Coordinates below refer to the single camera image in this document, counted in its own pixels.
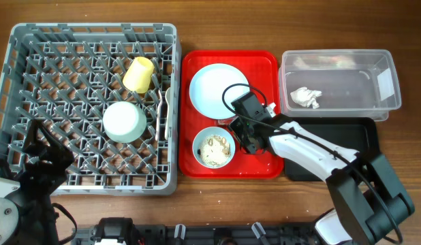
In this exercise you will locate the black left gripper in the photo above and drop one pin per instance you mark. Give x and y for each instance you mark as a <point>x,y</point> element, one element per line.
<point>56,174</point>

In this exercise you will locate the yellow plastic cup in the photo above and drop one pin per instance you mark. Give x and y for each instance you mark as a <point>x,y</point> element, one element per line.
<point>138,77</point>

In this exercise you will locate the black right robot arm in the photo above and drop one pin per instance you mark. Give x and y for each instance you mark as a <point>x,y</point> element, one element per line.
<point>369,199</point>

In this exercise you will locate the grey dishwasher rack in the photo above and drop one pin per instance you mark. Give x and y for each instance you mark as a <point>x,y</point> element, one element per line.
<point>66,75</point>

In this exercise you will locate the light green bowl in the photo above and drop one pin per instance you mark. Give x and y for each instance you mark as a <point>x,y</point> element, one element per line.
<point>124,122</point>

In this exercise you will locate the light blue plate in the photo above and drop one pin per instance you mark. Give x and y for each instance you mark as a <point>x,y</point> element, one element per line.
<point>207,86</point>

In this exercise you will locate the blue bowl with rice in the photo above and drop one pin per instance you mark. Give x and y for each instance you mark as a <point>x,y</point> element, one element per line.
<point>213,147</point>

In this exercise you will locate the black plastic tray bin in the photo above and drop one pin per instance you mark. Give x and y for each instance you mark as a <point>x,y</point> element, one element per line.
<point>356,133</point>

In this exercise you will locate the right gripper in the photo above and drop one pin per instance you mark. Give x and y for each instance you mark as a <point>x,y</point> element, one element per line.
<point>236,124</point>

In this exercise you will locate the white plastic fork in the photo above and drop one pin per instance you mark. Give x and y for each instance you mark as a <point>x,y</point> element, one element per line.
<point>159,105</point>

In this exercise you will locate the clear plastic bin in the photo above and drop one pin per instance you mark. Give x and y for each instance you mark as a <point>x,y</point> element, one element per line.
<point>352,82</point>

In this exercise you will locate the white tissue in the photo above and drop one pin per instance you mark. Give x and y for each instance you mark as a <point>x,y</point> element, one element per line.
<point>306,97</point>

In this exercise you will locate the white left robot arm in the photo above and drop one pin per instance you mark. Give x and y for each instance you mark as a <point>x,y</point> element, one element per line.
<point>27,215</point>

